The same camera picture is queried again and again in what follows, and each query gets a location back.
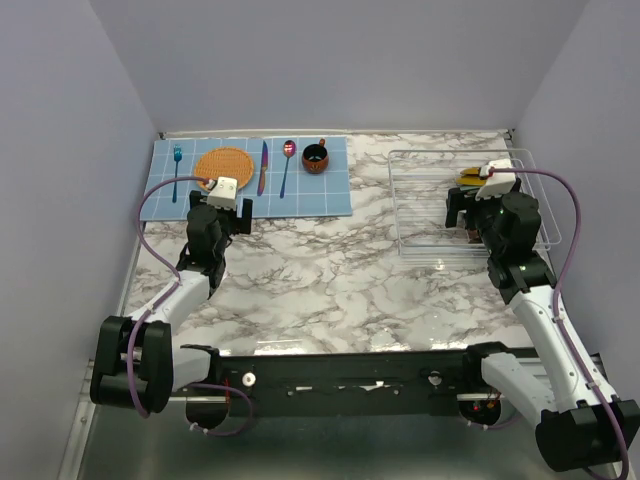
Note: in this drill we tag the blue grid placemat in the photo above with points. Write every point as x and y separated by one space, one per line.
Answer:
307 195

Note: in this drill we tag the white wire dish rack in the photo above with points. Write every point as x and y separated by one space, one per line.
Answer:
420 180

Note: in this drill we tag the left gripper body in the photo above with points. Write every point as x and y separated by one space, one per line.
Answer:
229 222

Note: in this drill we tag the iridescent spoon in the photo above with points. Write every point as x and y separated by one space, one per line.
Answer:
289 151

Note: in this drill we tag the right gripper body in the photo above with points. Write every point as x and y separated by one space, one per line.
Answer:
481 213

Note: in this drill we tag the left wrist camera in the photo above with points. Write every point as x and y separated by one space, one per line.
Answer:
222 193

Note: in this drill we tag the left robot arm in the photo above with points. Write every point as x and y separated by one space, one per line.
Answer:
137 363

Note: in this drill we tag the iridescent knife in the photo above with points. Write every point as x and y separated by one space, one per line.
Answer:
263 169

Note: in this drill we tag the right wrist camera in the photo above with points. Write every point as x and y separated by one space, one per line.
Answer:
499 179

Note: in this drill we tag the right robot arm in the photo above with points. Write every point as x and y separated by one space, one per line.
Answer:
578 419

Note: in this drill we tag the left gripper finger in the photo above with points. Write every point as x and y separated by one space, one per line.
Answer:
194 199
247 215

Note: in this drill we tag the brown ceramic mug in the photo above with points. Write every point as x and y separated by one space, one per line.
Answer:
315 157

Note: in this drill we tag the woven orange trivet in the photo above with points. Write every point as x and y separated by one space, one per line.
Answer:
231 162

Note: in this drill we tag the blue fork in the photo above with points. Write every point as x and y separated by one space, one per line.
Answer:
177 157

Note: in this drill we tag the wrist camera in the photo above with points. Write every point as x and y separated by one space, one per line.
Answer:
499 179
222 193

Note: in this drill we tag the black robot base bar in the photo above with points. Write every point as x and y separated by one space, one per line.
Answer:
382 383

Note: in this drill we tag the yellow plate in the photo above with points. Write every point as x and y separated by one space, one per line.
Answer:
470 177

